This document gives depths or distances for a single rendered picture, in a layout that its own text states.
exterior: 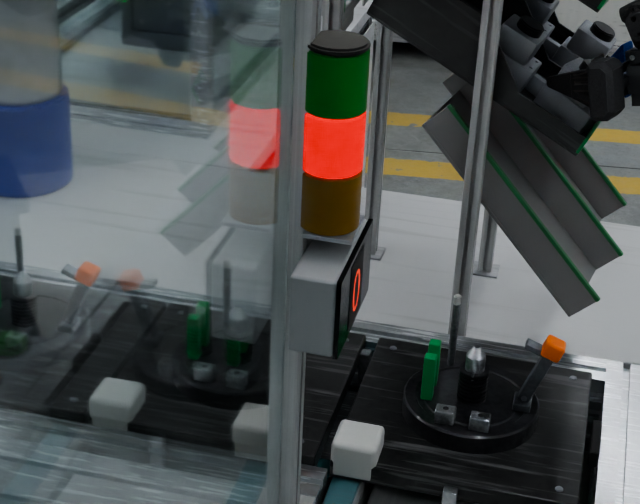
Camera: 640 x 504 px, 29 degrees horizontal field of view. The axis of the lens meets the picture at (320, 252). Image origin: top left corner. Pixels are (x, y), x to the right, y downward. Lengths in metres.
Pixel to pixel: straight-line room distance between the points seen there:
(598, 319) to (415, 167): 2.60
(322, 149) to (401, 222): 0.98
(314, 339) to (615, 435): 0.44
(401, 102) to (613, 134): 0.81
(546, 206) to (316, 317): 0.62
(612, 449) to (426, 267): 0.59
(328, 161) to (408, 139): 3.55
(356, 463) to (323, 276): 0.30
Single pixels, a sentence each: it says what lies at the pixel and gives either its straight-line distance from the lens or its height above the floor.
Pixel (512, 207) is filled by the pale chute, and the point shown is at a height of 1.11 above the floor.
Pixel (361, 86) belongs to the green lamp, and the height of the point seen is 1.38.
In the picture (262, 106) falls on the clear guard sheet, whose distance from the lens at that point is 0.89.
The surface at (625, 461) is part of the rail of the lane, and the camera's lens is 1.31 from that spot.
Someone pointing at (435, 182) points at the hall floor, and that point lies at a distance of 4.20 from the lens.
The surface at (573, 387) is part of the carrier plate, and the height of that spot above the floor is 0.97.
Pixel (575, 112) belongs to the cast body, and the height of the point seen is 1.22.
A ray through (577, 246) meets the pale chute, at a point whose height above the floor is 1.02.
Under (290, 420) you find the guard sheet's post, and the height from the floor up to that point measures 1.07.
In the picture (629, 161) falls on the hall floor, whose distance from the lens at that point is 4.55.
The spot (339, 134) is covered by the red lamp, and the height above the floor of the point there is 1.35.
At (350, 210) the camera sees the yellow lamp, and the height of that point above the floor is 1.28.
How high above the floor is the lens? 1.71
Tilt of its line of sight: 28 degrees down
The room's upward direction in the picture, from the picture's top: 3 degrees clockwise
